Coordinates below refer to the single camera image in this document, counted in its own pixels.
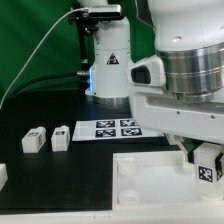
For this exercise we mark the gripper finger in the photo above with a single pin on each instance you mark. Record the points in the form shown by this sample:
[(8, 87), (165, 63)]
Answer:
[(218, 162), (188, 146)]

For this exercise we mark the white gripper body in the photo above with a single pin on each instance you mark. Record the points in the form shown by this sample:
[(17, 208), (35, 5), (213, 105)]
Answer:
[(163, 113)]

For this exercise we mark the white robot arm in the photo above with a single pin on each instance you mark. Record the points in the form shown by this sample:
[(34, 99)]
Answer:
[(180, 89)]

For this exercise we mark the white sheet with fiducial tags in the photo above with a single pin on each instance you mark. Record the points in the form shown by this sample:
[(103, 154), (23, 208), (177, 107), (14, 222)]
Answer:
[(110, 129)]

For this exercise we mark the white obstacle bar left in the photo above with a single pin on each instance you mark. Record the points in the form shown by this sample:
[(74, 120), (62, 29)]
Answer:
[(3, 176)]

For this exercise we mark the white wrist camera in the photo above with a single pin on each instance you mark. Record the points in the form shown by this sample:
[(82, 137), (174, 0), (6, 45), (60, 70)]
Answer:
[(147, 72)]

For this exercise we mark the black camera stand pole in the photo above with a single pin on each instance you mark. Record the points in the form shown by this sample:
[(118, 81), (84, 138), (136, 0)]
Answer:
[(83, 52)]

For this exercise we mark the black camera on stand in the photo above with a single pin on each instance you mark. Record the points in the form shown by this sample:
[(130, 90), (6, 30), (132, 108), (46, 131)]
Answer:
[(97, 13)]

